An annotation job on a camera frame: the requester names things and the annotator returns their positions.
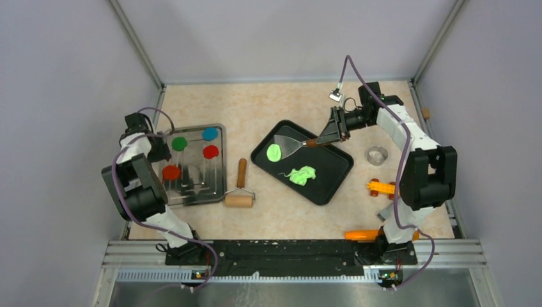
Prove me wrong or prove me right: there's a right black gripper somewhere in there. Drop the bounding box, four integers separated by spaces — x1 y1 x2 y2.
316 107 375 146

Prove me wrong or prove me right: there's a silver metal tray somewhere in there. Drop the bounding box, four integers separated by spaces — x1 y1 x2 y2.
155 123 227 207

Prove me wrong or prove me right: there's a black baking tray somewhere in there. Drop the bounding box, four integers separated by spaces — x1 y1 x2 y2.
251 120 354 206

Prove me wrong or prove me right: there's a round metal cookie cutter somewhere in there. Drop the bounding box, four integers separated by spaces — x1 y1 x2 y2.
366 146 389 166

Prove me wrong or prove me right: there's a metal scraper wooden handle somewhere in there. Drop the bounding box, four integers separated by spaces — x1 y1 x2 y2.
273 135 330 160

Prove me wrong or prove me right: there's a green dough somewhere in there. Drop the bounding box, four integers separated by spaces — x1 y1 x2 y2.
279 166 316 186

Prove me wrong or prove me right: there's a round green dough wrapper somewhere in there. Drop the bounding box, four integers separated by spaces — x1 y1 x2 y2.
266 144 282 162

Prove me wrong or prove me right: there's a wooden dough roller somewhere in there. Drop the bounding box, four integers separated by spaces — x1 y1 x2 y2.
224 158 256 209

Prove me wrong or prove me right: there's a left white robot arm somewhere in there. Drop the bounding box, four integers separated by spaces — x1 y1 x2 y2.
101 113 205 265

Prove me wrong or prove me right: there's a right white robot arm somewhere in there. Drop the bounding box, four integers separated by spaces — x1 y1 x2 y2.
310 82 458 264

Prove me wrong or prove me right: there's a green dough disc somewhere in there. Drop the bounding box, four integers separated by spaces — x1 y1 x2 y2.
171 137 188 152

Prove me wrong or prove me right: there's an orange dough disc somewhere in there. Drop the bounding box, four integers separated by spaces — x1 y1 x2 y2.
162 165 182 181

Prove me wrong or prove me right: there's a red dough disc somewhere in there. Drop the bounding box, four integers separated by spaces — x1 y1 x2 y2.
203 145 220 159

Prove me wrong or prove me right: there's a blue dough disc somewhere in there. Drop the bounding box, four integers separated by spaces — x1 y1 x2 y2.
201 127 219 141

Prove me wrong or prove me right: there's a yellow toy brick car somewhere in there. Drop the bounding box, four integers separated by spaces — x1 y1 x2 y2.
367 178 396 200

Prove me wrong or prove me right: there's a small wooden cork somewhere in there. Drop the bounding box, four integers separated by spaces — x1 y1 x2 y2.
421 107 431 120

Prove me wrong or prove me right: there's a grey plastic bolt toy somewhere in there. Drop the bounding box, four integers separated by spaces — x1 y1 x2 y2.
376 203 394 222

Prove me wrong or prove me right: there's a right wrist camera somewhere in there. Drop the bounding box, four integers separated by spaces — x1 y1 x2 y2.
329 88 345 103

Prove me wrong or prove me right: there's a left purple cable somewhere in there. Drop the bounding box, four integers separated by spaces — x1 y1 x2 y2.
111 107 219 293

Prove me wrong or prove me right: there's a purple cable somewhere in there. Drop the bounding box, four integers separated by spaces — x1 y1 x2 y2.
111 107 219 293
338 55 436 291

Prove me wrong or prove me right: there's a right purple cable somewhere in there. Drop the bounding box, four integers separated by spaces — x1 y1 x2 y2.
338 55 436 291

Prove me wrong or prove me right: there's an orange handled tool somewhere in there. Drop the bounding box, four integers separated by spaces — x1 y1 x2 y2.
344 229 421 243

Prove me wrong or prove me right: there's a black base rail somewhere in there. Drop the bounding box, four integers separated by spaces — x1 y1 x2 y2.
155 239 418 279

